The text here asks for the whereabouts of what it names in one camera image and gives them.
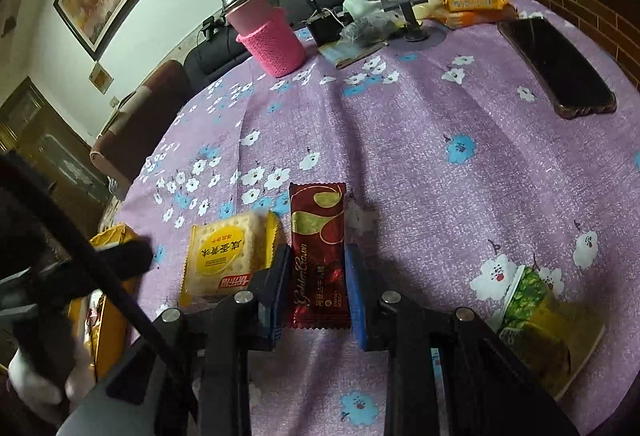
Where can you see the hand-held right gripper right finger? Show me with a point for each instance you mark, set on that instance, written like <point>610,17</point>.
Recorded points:
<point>356,296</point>

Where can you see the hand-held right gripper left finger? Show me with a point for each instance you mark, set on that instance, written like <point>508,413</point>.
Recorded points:
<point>277,296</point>

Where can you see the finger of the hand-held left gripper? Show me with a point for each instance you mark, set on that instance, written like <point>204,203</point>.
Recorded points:
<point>125,260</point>

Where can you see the dark red gold candy packet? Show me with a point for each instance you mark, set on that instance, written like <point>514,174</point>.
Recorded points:
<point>316,261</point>

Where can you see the yellow cracker packet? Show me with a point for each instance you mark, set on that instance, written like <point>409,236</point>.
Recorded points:
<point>225,256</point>

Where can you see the green yellow snack packet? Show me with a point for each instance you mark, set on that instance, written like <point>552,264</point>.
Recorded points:
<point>525,301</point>

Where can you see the person's left hand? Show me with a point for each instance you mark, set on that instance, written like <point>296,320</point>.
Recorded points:
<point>35,388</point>

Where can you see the brown chair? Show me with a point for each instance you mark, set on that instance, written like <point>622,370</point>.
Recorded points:
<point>140,126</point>

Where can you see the dark wooden cabinet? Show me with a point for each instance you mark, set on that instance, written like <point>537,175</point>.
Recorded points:
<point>45,136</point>

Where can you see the black sofa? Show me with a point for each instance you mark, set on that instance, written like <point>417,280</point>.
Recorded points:
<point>220,51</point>

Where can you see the flat grey card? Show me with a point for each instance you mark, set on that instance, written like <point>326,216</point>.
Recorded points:
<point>350,54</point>

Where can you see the black device on sofa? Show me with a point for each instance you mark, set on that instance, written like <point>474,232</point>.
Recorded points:
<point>210,26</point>

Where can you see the pink knit-sleeved thermos bottle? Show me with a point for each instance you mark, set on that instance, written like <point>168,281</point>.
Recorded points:
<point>267,41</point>

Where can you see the grey mesh bag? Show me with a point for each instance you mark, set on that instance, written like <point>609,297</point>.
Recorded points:
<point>362,29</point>

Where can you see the black box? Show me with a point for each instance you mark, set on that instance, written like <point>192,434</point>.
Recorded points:
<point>325,29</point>

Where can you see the cream plastic wrapper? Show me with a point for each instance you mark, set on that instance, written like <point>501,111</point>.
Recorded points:
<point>430,9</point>

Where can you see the orange cracker packet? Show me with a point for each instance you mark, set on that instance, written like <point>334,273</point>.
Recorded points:
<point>470,20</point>
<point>475,4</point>

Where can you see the black smartphone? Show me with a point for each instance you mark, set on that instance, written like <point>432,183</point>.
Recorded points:
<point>555,64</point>

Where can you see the small wall plaque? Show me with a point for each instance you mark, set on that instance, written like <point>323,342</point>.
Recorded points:
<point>101,79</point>

